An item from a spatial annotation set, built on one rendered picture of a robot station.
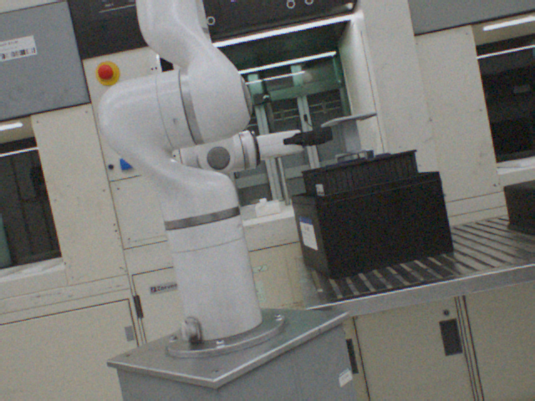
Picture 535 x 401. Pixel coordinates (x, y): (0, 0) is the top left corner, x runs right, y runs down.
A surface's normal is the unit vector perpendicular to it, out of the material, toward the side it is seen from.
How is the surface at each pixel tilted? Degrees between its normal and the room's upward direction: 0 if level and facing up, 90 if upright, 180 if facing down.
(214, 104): 100
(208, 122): 124
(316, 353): 90
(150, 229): 90
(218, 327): 90
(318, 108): 90
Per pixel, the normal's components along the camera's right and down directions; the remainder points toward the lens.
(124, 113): -0.15, -0.08
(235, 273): 0.61, -0.08
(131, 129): 0.08, 0.08
